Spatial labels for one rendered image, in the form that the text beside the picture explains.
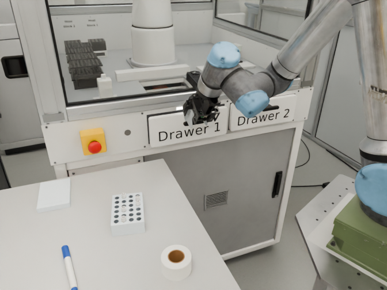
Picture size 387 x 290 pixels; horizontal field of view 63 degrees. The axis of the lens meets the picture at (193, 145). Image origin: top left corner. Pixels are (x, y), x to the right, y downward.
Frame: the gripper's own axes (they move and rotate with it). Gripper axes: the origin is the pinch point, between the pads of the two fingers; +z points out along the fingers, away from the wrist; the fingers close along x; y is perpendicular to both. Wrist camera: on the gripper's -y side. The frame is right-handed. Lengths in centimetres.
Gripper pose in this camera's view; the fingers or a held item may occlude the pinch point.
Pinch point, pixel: (192, 117)
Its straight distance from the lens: 108.4
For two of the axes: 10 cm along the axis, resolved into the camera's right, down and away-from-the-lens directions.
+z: -2.3, 4.4, 8.7
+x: 9.3, -1.7, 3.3
